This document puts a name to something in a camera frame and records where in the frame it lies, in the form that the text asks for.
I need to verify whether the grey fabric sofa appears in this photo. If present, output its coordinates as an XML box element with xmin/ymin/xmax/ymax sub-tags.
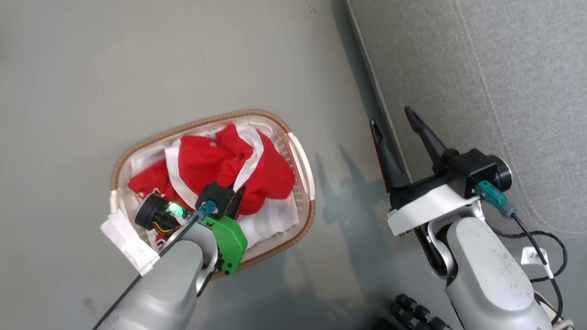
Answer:
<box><xmin>346</xmin><ymin>0</ymin><xmax>587</xmax><ymax>241</ymax></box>

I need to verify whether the white cloth basket liner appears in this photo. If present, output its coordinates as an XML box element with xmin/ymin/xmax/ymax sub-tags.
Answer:
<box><xmin>131</xmin><ymin>125</ymin><xmax>301</xmax><ymax>253</ymax></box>

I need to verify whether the white cable tag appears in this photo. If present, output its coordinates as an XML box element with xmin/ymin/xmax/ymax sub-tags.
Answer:
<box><xmin>521</xmin><ymin>247</ymin><xmax>549</xmax><ymax>267</ymax></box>

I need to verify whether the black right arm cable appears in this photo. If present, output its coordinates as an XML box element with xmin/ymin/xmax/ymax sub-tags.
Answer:
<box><xmin>491</xmin><ymin>213</ymin><xmax>569</xmax><ymax>327</ymax></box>

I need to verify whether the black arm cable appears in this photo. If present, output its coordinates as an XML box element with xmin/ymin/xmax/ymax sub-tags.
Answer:
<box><xmin>491</xmin><ymin>213</ymin><xmax>569</xmax><ymax>327</ymax></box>
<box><xmin>92</xmin><ymin>212</ymin><xmax>205</xmax><ymax>330</ymax></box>

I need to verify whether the white basket with brown rim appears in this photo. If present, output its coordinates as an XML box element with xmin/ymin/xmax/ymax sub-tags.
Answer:
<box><xmin>109</xmin><ymin>109</ymin><xmax>317</xmax><ymax>279</ymax></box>

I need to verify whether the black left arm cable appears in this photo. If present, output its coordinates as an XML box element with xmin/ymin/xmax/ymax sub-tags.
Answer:
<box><xmin>92</xmin><ymin>212</ymin><xmax>205</xmax><ymax>330</ymax></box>

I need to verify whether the red and white garment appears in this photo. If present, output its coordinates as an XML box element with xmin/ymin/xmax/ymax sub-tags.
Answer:
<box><xmin>127</xmin><ymin>124</ymin><xmax>295</xmax><ymax>250</ymax></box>

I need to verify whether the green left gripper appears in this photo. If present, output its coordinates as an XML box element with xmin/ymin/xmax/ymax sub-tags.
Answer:
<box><xmin>202</xmin><ymin>183</ymin><xmax>249</xmax><ymax>276</ymax></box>

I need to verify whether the white paper label on basket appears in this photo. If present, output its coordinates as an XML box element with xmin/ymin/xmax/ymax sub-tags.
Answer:
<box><xmin>100</xmin><ymin>209</ymin><xmax>161</xmax><ymax>277</ymax></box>

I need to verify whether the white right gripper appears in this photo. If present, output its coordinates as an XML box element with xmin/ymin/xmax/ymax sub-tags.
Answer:
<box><xmin>370</xmin><ymin>106</ymin><xmax>485</xmax><ymax>237</ymax></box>

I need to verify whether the teal right camera connector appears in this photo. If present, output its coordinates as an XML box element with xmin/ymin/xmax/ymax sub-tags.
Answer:
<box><xmin>476</xmin><ymin>180</ymin><xmax>517</xmax><ymax>219</ymax></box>

